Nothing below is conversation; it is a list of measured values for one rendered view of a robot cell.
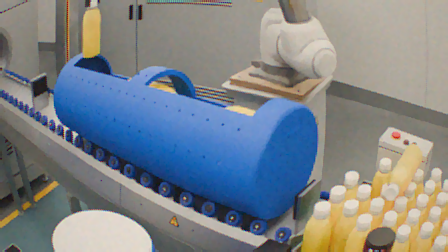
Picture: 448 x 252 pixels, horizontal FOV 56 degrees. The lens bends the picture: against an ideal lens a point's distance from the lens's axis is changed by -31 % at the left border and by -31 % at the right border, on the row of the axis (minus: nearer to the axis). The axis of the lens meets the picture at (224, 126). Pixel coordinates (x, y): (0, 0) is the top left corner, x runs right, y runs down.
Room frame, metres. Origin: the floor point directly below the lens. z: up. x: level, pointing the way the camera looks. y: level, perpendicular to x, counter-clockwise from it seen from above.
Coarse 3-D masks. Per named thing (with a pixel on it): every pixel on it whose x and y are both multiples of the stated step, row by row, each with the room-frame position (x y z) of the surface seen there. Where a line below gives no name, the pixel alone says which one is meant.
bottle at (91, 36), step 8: (88, 8) 1.64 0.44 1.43; (96, 8) 1.66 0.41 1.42; (88, 16) 1.63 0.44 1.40; (96, 16) 1.63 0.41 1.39; (88, 24) 1.62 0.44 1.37; (96, 24) 1.63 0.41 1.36; (88, 32) 1.62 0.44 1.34; (96, 32) 1.63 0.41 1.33; (88, 40) 1.62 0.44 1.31; (96, 40) 1.63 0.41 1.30; (88, 48) 1.62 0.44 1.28; (96, 48) 1.64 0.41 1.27; (88, 56) 1.62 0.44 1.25
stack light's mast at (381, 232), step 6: (378, 228) 0.63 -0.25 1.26; (384, 228) 0.62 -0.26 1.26; (390, 228) 0.62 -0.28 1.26; (372, 234) 0.61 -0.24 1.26; (378, 234) 0.61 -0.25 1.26; (384, 234) 0.61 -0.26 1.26; (390, 234) 0.60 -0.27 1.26; (366, 240) 0.60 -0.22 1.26; (372, 240) 0.60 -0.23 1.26; (378, 240) 0.59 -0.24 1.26; (384, 240) 0.59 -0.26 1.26; (390, 240) 0.58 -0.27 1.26; (372, 246) 0.58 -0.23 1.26; (378, 246) 0.58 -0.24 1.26; (384, 246) 0.57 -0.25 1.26
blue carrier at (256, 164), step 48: (96, 96) 1.45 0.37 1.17; (144, 96) 1.34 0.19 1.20; (192, 96) 1.52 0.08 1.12; (96, 144) 1.49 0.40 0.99; (144, 144) 1.27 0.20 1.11; (192, 144) 1.18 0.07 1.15; (240, 144) 1.11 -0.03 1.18; (288, 144) 1.15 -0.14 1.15; (192, 192) 1.22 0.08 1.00; (240, 192) 1.08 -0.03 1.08; (288, 192) 1.16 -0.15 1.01
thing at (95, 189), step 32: (0, 128) 2.30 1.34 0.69; (32, 128) 1.84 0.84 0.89; (64, 128) 1.76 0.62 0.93; (32, 160) 2.01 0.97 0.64; (64, 160) 1.62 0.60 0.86; (96, 192) 1.48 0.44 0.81; (128, 192) 1.37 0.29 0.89; (160, 224) 1.27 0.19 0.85; (192, 224) 1.21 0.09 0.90; (288, 224) 1.14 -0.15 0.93
